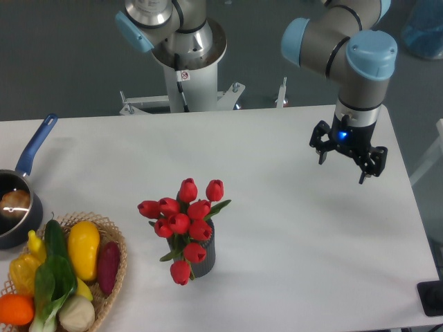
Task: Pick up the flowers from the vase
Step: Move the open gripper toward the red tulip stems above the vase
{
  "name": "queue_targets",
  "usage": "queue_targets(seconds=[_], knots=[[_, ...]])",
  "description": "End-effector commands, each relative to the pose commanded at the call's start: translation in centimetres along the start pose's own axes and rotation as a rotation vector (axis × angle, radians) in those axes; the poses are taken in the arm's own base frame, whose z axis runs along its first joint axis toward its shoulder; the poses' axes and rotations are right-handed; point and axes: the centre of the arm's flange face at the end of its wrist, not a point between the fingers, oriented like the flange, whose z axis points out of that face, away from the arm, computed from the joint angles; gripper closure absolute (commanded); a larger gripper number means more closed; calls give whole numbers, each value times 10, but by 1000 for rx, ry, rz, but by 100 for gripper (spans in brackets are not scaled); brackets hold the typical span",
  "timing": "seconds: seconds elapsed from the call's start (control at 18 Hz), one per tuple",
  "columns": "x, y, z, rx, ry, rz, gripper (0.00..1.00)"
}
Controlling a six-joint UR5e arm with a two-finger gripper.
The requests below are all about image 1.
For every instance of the brown bun in saucepan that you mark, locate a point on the brown bun in saucepan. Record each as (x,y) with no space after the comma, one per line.
(15,204)

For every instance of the blue handled saucepan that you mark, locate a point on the blue handled saucepan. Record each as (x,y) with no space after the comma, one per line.
(14,232)

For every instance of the small yellow pepper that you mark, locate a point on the small yellow pepper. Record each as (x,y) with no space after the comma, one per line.
(36,246)

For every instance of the yellow banana tip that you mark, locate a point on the yellow banana tip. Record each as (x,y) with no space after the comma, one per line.
(83,290)

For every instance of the red tulip bouquet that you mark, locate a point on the red tulip bouquet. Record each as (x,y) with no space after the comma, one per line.
(155,212)

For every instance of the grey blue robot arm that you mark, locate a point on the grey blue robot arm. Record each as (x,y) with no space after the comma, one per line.
(341,45)

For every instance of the dark grey ribbed vase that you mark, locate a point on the dark grey ribbed vase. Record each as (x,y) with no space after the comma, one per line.
(190,234)

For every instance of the green bok choy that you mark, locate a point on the green bok choy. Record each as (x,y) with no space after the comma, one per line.
(55,282)

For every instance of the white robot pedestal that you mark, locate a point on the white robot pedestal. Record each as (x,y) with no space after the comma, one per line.
(189,62)

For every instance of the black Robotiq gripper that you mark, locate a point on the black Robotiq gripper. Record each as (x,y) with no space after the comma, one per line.
(350,135)

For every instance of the black device at edge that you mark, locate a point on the black device at edge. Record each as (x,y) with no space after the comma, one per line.
(430,294)

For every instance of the yellow squash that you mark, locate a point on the yellow squash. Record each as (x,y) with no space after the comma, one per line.
(83,247)

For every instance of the beige garlic bulb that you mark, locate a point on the beige garlic bulb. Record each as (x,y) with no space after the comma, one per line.
(77,314)

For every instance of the yellow bell pepper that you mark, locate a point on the yellow bell pepper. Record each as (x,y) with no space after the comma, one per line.
(22,273)

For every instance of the orange fruit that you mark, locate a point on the orange fruit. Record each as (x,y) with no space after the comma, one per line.
(17,309)

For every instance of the dark green cucumber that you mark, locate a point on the dark green cucumber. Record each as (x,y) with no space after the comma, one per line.
(55,240)

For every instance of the blue transparent container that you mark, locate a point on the blue transparent container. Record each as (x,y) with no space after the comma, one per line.
(422,33)

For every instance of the purple sweet potato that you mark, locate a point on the purple sweet potato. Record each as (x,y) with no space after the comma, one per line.
(108,263)

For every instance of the white frame at right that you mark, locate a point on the white frame at right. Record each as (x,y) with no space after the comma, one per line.
(429,157)

